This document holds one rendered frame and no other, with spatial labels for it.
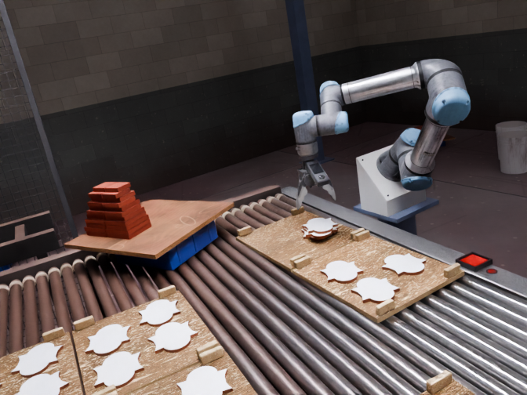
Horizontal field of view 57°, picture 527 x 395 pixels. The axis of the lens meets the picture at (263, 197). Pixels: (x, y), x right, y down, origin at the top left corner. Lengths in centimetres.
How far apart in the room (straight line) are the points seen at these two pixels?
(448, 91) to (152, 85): 515
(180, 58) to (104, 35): 98
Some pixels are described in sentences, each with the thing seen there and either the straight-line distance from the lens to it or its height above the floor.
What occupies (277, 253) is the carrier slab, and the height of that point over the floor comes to 94.
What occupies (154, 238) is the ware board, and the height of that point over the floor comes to 104.
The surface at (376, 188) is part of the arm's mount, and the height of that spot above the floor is 99.
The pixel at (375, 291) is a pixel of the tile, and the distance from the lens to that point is 145.
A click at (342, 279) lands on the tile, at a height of 95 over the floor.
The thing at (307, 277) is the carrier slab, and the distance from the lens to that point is 159.
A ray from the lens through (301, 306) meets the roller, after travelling 147.
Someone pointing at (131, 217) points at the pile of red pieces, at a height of 112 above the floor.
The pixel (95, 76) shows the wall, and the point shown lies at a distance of 627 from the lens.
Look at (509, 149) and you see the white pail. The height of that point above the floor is 26.
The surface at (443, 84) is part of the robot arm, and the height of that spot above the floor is 145.
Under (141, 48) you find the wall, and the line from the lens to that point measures 645.
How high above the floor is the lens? 169
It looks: 18 degrees down
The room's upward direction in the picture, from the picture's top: 10 degrees counter-clockwise
